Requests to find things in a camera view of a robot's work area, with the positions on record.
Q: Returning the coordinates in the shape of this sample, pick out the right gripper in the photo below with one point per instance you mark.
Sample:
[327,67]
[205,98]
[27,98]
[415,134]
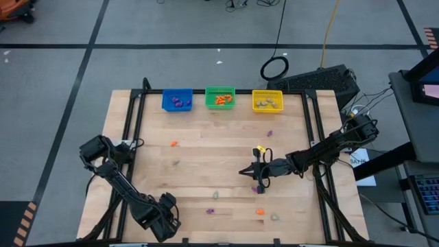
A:
[274,168]

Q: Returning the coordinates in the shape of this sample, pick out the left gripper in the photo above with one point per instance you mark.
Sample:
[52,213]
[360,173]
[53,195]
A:
[166,224]

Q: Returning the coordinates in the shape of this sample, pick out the orange plastic skeleton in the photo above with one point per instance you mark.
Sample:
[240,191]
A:
[260,212]
[228,97]
[223,101]
[218,100]
[174,143]

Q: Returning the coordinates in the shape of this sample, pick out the purple toy block front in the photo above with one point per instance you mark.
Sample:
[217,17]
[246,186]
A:
[210,211]

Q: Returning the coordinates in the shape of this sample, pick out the blue plastic basket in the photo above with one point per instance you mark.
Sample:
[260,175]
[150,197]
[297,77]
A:
[168,108]

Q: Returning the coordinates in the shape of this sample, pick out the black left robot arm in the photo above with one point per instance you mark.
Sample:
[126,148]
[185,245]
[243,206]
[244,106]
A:
[120,187]

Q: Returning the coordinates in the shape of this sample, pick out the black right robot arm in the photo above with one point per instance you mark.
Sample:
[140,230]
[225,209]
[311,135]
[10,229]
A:
[326,149]

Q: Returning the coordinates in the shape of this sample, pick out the yellow tag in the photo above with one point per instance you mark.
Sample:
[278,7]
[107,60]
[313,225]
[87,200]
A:
[261,149]

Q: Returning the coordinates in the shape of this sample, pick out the yellow plastic basket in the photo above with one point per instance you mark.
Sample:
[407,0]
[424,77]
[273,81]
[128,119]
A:
[279,94]

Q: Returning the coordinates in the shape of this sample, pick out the green plastic basket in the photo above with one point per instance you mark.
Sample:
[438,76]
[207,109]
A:
[211,91]

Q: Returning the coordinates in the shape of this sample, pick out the black computer tower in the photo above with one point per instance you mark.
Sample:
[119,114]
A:
[319,80]

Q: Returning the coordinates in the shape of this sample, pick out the white paper sheet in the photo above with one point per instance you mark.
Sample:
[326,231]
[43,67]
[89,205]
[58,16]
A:
[365,180]

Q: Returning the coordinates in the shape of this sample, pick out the yellow power plug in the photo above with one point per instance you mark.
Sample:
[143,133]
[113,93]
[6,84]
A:
[351,115]

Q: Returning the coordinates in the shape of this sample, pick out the grey side desk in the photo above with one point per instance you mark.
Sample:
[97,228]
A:
[411,120]

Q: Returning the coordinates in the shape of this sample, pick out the backlit keyboard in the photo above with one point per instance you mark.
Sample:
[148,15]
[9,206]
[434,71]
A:
[428,193]

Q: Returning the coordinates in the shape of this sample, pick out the dark computer monitor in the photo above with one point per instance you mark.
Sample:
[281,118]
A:
[427,90]

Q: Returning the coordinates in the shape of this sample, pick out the orange machine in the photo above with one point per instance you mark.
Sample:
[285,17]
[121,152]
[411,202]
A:
[12,7]

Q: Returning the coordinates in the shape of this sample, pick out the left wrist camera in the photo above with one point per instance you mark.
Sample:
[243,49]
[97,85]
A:
[168,200]

